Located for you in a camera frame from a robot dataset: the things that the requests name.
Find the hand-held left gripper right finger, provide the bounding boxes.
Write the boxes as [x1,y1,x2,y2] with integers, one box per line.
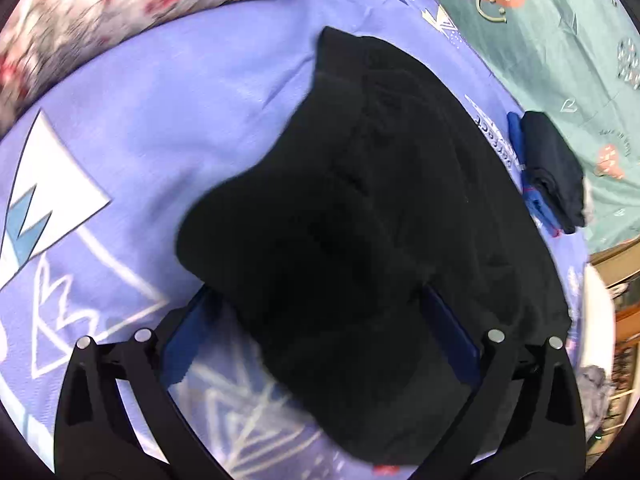
[410,286,587,480]

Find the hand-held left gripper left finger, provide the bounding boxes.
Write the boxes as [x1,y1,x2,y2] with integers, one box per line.
[54,287,236,480]

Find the black pants with smiley patch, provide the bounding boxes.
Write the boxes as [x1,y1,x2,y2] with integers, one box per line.
[175,25,573,466]

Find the folded navy pants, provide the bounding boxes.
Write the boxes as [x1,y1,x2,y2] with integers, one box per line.
[519,111,587,235]

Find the folded blue pants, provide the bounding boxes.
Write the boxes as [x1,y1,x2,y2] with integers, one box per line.
[506,111,563,239]

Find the white textured pillow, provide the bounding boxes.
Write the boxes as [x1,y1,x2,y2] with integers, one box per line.
[580,261,618,368]

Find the grey cloth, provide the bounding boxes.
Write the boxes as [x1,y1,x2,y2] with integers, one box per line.
[579,364,615,428]

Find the purple printed bedsheet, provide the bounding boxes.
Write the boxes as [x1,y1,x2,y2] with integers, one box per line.
[0,0,593,480]

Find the teal heart print sheet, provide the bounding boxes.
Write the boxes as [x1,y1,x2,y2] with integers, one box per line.
[407,0,640,256]

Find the floral bolster pillow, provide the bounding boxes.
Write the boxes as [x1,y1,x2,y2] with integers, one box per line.
[0,0,357,137]

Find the wooden bed frame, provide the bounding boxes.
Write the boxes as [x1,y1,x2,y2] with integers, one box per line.
[589,239,640,321]

